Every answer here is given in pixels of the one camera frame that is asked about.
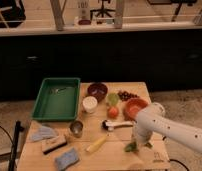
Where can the red tomato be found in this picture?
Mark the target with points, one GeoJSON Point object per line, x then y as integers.
{"type": "Point", "coordinates": [113, 112]}

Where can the white cup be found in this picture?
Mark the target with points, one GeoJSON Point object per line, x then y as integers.
{"type": "Point", "coordinates": [89, 104]}

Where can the metal spoon in tray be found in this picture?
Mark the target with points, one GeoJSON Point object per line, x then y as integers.
{"type": "Point", "coordinates": [57, 90]}

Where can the metal cup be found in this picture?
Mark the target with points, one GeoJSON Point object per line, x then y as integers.
{"type": "Point", "coordinates": [76, 129]}

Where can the black pole stand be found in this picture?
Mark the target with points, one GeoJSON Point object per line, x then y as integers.
{"type": "Point", "coordinates": [12, 158]}

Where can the orange bowl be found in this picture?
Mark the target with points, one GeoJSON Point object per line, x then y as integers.
{"type": "Point", "coordinates": [132, 107]}

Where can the bunch of dark grapes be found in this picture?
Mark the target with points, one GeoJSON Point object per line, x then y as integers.
{"type": "Point", "coordinates": [125, 96]}

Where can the grey blue cloth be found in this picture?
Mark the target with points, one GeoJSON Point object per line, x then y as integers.
{"type": "Point", "coordinates": [43, 132]}

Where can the blue sponge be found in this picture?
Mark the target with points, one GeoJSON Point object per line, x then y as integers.
{"type": "Point", "coordinates": [66, 159]}

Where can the green apple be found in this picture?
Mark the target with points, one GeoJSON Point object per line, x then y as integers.
{"type": "Point", "coordinates": [112, 99]}

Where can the dark red bowl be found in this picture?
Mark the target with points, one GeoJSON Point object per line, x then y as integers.
{"type": "Point", "coordinates": [98, 90]}

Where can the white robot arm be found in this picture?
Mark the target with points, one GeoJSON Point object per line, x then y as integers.
{"type": "Point", "coordinates": [151, 119]}

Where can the green plastic tray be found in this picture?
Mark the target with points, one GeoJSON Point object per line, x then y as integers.
{"type": "Point", "coordinates": [62, 106]}

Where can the green chili pepper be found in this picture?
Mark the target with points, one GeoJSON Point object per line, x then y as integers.
{"type": "Point", "coordinates": [135, 147]}

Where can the wooden block eraser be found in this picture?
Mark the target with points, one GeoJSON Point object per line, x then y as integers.
{"type": "Point", "coordinates": [52, 144]}

